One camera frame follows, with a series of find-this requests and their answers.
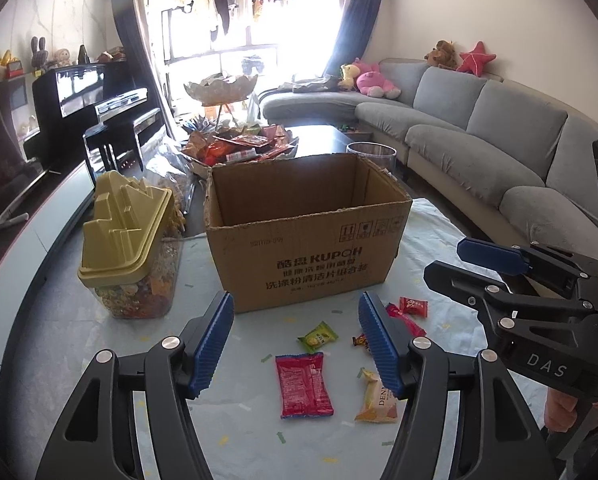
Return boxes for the black flat television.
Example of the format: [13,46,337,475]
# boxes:
[0,77,50,251]

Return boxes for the grey bunny figure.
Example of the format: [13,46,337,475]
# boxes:
[30,36,50,71]

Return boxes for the magenta snack packet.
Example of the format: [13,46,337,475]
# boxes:
[385,302,428,339]

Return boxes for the yellow swan ornament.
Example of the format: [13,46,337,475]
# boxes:
[0,50,26,82]

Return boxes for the yellow plush toy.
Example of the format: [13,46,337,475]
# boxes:
[338,63,360,92]

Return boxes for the small red candy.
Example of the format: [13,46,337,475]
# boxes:
[399,296,430,319]

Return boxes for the brown cardboard box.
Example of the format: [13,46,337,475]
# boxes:
[204,152,414,315]

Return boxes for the tray of assorted snacks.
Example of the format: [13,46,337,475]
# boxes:
[181,120,300,179]

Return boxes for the pale blue tablecloth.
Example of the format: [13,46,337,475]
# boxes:
[9,195,598,480]

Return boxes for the glossy red snack packet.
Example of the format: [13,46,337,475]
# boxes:
[275,352,335,420]

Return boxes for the person's right hand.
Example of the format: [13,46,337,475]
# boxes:
[544,387,580,433]

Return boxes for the grey remote control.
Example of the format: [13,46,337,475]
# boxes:
[0,212,30,234]

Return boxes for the yellow-lid clear toy container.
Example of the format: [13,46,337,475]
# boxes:
[77,170,186,320]

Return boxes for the red star pillow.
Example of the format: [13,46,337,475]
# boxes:
[456,41,498,77]

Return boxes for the white lotus bowl stand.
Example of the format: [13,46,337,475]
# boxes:
[183,72,260,127]

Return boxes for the row of hanging laundry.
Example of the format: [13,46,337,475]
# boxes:
[174,0,300,42]

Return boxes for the dark coffee table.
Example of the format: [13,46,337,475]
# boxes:
[279,125,370,161]

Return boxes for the brown plush toy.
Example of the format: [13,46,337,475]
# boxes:
[424,40,459,70]

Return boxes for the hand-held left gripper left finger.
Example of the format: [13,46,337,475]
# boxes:
[41,290,236,480]

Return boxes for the pink plush pig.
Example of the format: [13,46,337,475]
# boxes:
[355,60,402,100]

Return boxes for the grey bin with toys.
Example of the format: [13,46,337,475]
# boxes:
[336,122,375,140]

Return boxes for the brown items on piano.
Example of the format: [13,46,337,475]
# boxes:
[96,46,128,64]

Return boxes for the clear glass cup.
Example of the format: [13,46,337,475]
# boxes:
[346,142,398,177]

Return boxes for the black piano bench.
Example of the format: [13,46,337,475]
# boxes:
[83,107,168,174]

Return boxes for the blue curtain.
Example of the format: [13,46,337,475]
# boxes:
[321,0,380,79]
[104,0,180,122]

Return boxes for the cream orange snack packet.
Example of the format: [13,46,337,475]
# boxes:
[355,369,406,424]

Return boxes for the clear plastic bags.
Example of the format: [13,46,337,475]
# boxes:
[144,137,200,202]

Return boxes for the grey white television cabinet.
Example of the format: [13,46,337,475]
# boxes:
[0,160,100,401]

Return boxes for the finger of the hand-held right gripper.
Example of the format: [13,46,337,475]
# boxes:
[423,260,596,347]
[456,237,598,307]

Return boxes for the clothes heap on sofa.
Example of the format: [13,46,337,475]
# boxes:
[291,76,342,94]

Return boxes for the grey sectional sofa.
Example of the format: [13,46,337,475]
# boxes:
[259,57,598,272]

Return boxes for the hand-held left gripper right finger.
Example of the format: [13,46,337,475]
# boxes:
[357,291,554,480]

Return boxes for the black upright piano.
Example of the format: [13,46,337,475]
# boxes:
[23,62,164,171]

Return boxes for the small yellow green packet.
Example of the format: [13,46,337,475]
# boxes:
[298,321,340,354]

